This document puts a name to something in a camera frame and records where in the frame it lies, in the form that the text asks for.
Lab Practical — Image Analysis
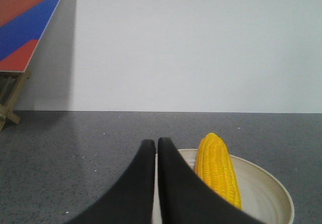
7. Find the red blue striped board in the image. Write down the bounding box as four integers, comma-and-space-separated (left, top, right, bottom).
1, 0, 60, 72

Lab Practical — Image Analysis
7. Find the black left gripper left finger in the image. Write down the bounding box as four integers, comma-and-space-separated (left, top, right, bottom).
67, 139, 155, 223

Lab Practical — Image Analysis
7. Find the wooden easel stand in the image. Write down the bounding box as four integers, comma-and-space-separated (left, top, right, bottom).
1, 69, 31, 130

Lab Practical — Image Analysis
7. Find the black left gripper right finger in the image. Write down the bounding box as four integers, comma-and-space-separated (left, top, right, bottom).
157, 137, 260, 223

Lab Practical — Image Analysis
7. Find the yellow corn cob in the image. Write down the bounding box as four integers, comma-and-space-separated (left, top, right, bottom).
195, 132, 242, 209

